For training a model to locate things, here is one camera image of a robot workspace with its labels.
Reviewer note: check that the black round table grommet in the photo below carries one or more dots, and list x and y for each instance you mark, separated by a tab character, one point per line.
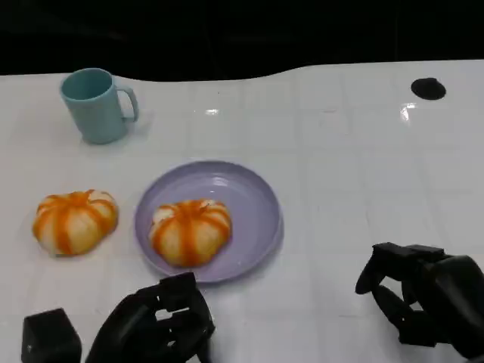
428	89

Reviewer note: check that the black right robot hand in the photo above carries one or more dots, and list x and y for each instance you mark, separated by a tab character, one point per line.
450	298

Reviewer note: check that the pale green mug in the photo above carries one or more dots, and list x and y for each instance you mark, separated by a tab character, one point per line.
98	109

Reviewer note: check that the orange white toy bread roll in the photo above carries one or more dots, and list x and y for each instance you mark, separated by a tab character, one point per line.
191	232
75	223

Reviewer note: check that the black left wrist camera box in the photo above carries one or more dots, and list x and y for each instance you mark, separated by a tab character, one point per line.
51	338

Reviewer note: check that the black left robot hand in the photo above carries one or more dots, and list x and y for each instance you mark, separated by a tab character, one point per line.
151	329

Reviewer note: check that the lilac plate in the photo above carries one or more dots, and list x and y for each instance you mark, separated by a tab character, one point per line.
249	211

